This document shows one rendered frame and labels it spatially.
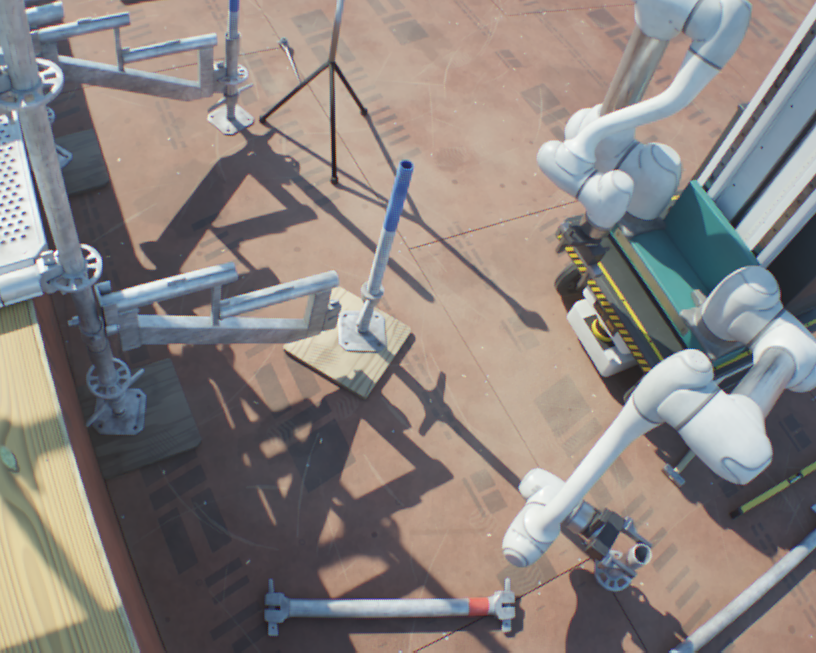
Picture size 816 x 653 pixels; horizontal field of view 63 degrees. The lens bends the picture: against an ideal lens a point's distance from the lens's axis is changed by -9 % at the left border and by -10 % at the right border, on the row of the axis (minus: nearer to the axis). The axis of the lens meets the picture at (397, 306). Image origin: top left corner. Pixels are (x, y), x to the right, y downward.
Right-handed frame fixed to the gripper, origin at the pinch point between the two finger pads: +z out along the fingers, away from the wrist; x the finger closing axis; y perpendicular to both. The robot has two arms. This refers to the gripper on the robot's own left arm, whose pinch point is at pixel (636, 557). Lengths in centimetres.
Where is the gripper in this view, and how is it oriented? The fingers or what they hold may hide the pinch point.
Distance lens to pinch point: 208.2
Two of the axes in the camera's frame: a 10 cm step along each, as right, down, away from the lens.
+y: -1.8, 5.5, 8.2
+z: 7.9, 5.7, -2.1
